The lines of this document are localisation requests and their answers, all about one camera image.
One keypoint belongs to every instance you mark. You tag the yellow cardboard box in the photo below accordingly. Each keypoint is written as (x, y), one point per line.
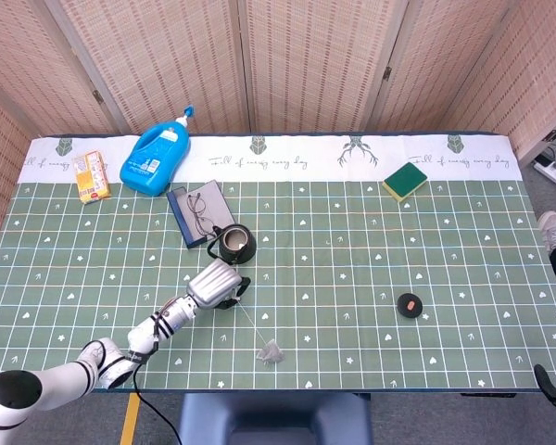
(92, 178)

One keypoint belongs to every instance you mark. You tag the grey pyramid tea bag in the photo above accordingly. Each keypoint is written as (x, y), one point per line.
(271, 353)

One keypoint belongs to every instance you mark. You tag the thin-framed eyeglasses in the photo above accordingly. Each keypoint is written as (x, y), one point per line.
(194, 206)

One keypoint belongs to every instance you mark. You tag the blue glasses case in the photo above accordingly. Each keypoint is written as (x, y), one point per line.
(183, 218)

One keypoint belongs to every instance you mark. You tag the black teapot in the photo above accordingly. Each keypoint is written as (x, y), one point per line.
(241, 256)

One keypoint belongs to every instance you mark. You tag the green and yellow sponge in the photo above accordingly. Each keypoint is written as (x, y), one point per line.
(405, 178)

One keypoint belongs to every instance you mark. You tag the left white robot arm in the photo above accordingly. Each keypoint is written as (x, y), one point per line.
(139, 336)

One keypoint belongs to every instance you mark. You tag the woven folding screen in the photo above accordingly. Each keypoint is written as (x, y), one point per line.
(306, 60)

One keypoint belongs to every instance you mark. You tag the black teapot lid brown knob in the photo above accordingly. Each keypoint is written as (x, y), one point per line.
(405, 308)

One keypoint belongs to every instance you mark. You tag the blue robot torso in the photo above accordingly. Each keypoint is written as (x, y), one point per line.
(278, 419)

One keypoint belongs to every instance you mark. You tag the green grid tablecloth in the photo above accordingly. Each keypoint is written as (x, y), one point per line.
(352, 259)

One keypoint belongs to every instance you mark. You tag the white shoe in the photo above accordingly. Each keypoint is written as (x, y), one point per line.
(553, 229)

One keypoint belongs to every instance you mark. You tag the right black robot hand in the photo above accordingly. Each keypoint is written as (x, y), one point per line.
(550, 382)

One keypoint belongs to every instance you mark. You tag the blue detergent bottle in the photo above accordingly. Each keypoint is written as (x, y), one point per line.
(155, 160)

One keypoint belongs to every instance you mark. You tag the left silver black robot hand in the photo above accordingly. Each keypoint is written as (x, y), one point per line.
(213, 285)

